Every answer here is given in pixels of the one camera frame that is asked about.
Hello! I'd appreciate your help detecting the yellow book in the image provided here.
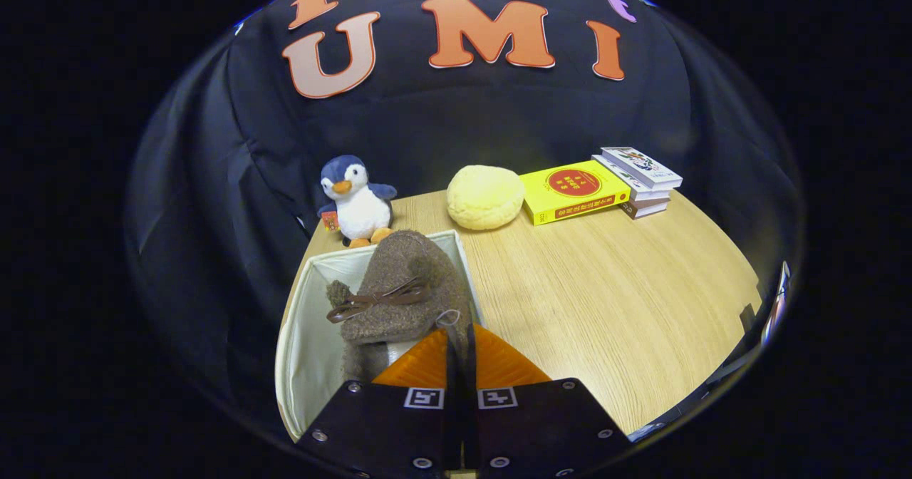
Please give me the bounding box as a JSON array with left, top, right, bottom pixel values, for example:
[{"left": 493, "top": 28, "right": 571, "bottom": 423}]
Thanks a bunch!
[{"left": 519, "top": 160, "right": 632, "bottom": 226}]

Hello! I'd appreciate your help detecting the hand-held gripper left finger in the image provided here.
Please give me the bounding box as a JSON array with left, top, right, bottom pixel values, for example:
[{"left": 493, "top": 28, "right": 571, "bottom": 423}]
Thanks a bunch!
[{"left": 296, "top": 328, "right": 464, "bottom": 479}]

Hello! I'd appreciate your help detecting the yellow round plush cushion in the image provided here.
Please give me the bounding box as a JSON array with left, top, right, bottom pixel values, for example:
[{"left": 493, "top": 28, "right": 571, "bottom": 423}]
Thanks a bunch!
[{"left": 447, "top": 165, "right": 526, "bottom": 231}]

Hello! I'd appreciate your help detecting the penguin plush toy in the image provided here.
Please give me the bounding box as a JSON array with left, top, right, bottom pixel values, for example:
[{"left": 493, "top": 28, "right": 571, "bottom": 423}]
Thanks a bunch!
[{"left": 317, "top": 155, "right": 398, "bottom": 248}]

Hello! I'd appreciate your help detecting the black backdrop cloth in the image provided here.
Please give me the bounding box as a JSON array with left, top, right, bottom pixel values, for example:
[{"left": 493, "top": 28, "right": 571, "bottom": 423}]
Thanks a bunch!
[{"left": 125, "top": 0, "right": 799, "bottom": 423}]

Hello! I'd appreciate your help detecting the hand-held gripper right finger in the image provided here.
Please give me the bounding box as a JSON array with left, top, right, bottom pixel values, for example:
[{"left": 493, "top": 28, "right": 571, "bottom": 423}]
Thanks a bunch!
[{"left": 463, "top": 324, "right": 631, "bottom": 479}]

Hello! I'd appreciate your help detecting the beige fabric storage box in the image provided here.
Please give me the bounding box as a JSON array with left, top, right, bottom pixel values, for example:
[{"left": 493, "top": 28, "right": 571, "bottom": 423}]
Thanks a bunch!
[{"left": 275, "top": 230, "right": 485, "bottom": 443}]

